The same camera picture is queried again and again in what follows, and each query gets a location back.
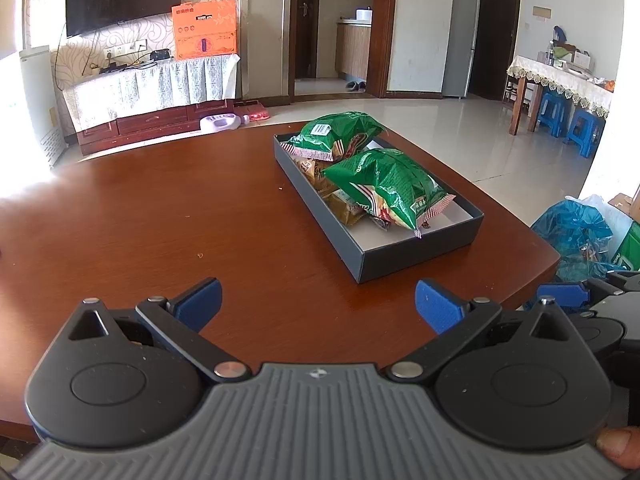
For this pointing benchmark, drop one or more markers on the white chest freezer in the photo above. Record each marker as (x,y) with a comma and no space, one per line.
(30,100)

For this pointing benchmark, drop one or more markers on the wooden kitchen cabinet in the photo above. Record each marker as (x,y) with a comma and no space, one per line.
(354,50)

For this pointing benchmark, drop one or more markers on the white pot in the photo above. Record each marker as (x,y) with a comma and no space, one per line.
(363,14)

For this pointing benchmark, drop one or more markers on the black power strip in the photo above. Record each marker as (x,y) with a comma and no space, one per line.
(115,67)

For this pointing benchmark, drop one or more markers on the silver refrigerator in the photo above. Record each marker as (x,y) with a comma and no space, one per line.
(461,40)

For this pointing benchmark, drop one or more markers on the lace tablecloth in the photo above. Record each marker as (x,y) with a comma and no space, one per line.
(560,82)

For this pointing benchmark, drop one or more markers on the orange gift box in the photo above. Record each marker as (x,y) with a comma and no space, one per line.
(205,30)

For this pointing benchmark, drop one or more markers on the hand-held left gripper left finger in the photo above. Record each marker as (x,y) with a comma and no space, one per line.
(206,300)

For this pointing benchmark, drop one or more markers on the red dustpan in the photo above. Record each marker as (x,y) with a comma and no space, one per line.
(254,111)

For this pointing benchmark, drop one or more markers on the clear bottle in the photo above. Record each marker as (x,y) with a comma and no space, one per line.
(550,52)

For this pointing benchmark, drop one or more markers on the green snack bag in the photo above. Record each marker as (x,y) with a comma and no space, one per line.
(395,185)
(340,132)

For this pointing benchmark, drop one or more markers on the blue plastic stool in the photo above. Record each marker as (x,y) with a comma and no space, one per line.
(552,112)
(585,130)

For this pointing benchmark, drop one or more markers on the beige wall panel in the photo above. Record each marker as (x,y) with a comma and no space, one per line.
(541,13)

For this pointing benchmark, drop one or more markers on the white wall outlet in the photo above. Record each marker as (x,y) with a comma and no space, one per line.
(139,46)
(114,51)

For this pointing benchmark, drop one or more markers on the dark wooden television cabinet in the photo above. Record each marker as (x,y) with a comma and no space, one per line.
(150,125)

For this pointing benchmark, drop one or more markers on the person's right hand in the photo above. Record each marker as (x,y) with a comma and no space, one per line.
(622,447)

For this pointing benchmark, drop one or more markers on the yellow snack packet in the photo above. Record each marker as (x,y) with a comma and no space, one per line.
(342,207)
(312,172)

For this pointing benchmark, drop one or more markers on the dark grey shallow box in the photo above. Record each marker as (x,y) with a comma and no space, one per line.
(400,260)

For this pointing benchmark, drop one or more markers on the dark brown door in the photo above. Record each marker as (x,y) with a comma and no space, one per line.
(495,35)

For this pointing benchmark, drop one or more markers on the green carton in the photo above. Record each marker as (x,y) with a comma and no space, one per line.
(629,250)

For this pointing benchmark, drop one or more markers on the white plastic bottle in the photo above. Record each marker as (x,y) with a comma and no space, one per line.
(220,123)

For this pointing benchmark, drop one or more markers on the red white snack packet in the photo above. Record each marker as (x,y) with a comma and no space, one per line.
(381,221)

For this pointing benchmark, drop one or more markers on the white box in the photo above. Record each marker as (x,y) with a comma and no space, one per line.
(581,60)

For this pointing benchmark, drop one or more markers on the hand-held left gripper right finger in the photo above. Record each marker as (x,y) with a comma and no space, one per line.
(437,306)

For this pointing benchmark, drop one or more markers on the pale patterned cabinet cloth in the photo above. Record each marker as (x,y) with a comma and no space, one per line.
(150,90)

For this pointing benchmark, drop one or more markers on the blue plastic bag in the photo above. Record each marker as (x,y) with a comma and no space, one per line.
(575,235)

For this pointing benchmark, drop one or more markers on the small black device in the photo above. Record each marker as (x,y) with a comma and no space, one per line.
(161,54)

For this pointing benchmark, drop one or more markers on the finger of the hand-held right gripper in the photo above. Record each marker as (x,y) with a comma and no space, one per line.
(560,294)

